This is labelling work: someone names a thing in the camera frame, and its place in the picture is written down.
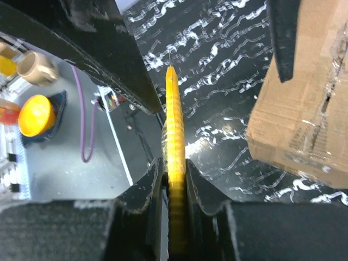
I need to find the yellow plastic bowl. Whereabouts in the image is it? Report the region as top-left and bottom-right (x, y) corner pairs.
(18, 95), (56, 137)

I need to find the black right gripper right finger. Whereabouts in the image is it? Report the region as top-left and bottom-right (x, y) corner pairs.
(187, 160), (347, 260)

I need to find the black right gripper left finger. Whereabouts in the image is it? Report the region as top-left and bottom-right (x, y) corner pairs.
(1, 158), (163, 260)

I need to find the yellow utility knife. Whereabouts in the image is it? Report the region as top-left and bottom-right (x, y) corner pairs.
(165, 65), (188, 260)

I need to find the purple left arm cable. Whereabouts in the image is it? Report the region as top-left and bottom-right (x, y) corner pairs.
(71, 65), (97, 164)

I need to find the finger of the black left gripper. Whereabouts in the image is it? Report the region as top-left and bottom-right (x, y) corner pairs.
(266, 0), (301, 83)
(1, 1), (161, 114)

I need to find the brown cardboard express box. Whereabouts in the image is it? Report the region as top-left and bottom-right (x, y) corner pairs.
(246, 1), (347, 189)

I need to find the dark blue tray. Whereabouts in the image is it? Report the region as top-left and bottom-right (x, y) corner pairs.
(18, 90), (67, 148)

